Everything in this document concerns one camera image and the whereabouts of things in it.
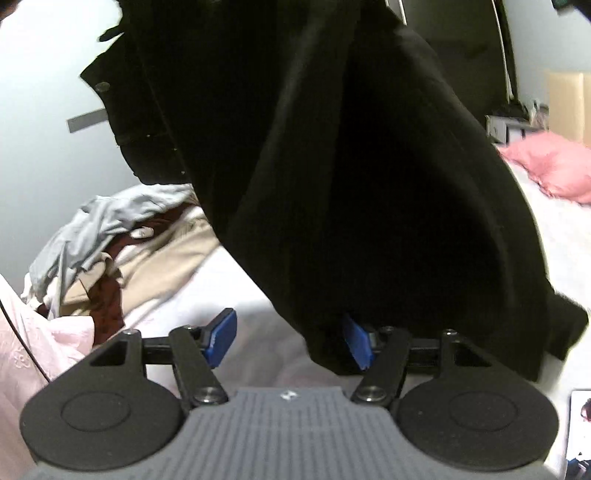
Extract black jeans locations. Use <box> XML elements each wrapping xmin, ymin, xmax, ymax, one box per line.
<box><xmin>82</xmin><ymin>1</ymin><xmax>588</xmax><ymax>380</ymax></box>

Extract grey pink-dotted bed sheet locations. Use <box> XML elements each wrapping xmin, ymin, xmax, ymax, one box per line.
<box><xmin>124</xmin><ymin>165</ymin><xmax>590</xmax><ymax>477</ymax></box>

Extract beige ribbed garment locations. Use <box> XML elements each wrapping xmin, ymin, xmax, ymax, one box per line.
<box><xmin>59</xmin><ymin>209</ymin><xmax>219</xmax><ymax>317</ymax></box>

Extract dark red garment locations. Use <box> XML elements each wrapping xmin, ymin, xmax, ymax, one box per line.
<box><xmin>36</xmin><ymin>202</ymin><xmax>187</xmax><ymax>347</ymax></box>

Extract light grey garment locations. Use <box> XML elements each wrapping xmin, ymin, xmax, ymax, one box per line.
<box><xmin>28</xmin><ymin>184</ymin><xmax>197</xmax><ymax>301</ymax></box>

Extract smartphone with lit screen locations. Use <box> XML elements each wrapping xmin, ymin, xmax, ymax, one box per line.
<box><xmin>565</xmin><ymin>390</ymin><xmax>591</xmax><ymax>480</ymax></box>

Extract white bedside table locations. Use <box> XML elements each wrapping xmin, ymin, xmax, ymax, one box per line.
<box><xmin>486</xmin><ymin>115</ymin><xmax>548</xmax><ymax>145</ymax></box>

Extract pink pillow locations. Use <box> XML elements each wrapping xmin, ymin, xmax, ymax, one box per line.
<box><xmin>498</xmin><ymin>132</ymin><xmax>590</xmax><ymax>205</ymax></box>

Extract beige padded headboard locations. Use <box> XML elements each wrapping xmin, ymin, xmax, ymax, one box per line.
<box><xmin>546</xmin><ymin>72</ymin><xmax>590</xmax><ymax>147</ymax></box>

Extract dark wooden wardrobe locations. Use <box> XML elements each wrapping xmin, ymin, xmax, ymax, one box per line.
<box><xmin>387</xmin><ymin>0</ymin><xmax>516</xmax><ymax>125</ymax></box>

